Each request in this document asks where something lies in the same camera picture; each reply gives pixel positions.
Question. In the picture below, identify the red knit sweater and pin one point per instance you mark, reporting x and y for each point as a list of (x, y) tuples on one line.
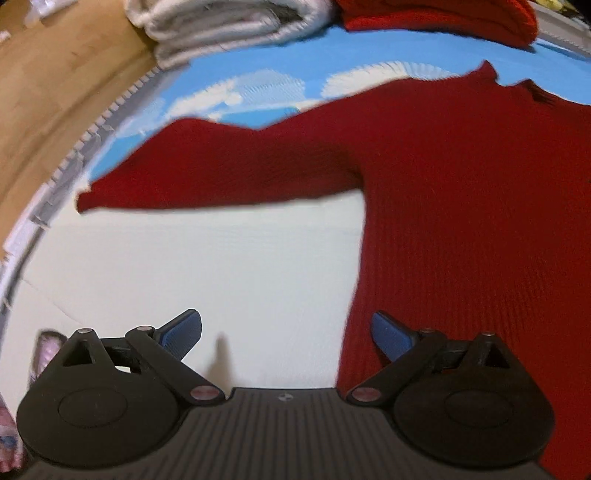
[(461, 207)]

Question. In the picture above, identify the folded grey white clothes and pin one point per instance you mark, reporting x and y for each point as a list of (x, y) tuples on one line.
[(221, 23)]

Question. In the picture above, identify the blue and white play mat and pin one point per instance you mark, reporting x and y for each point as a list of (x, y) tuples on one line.
[(184, 258)]

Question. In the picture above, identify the pink patterned cloth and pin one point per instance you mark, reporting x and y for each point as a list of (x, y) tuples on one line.
[(46, 353)]

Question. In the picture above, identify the folded red knit garment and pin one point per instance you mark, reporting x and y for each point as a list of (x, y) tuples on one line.
[(438, 18)]

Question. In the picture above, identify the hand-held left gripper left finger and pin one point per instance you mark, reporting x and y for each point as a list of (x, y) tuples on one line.
[(182, 331)]

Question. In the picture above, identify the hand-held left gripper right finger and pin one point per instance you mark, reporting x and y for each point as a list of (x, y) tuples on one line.
[(390, 334)]

